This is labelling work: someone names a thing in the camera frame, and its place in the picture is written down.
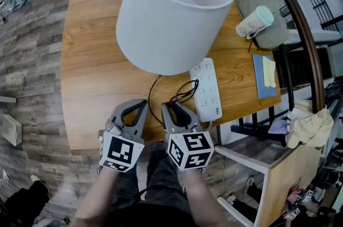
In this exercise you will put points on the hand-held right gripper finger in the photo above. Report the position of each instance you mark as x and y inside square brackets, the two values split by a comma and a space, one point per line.
[167, 121]
[194, 121]

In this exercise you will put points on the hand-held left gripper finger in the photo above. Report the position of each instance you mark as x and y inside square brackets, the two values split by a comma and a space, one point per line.
[142, 121]
[118, 112]

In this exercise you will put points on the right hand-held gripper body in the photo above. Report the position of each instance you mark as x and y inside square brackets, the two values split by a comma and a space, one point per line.
[190, 148]

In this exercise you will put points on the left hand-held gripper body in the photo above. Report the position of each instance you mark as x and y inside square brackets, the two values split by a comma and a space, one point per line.
[120, 151]

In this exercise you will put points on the white power strip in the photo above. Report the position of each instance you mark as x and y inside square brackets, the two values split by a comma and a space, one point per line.
[207, 78]

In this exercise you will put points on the white table lamp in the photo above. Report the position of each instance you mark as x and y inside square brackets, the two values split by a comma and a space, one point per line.
[166, 33]

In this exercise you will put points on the person's right forearm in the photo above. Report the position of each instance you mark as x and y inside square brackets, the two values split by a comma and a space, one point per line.
[203, 199]

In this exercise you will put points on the person's left forearm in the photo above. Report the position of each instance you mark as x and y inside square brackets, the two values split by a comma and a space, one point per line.
[96, 196]

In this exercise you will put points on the round wooden table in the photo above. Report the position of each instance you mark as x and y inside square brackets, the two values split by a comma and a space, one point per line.
[101, 73]

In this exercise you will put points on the person's grey trousers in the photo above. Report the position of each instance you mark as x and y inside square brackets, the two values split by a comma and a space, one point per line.
[160, 180]

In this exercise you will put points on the person's black shirt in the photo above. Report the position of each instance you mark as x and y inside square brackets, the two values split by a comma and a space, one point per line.
[155, 216]

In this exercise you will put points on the blue notebook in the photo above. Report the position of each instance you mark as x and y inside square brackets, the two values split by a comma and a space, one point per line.
[261, 84]

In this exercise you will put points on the purple cloth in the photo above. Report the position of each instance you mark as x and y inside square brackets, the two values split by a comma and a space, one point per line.
[278, 127]

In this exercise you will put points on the yellow sticky notepad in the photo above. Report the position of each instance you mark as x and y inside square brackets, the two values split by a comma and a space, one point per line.
[269, 73]

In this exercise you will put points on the wooden table with black label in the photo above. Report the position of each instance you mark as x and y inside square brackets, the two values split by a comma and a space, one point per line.
[284, 180]

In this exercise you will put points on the white flat box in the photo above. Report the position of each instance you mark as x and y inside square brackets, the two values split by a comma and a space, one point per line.
[10, 129]

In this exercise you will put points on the white cup with green lid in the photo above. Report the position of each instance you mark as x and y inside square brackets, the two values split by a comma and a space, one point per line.
[249, 26]

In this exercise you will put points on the grey-green fabric bag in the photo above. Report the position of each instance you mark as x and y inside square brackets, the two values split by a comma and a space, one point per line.
[276, 36]

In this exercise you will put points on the beige crumpled cloth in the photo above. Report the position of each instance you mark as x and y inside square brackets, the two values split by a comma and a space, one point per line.
[313, 127]

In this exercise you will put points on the black railing with wooden handrail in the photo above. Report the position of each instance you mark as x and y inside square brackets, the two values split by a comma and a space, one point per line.
[311, 41]

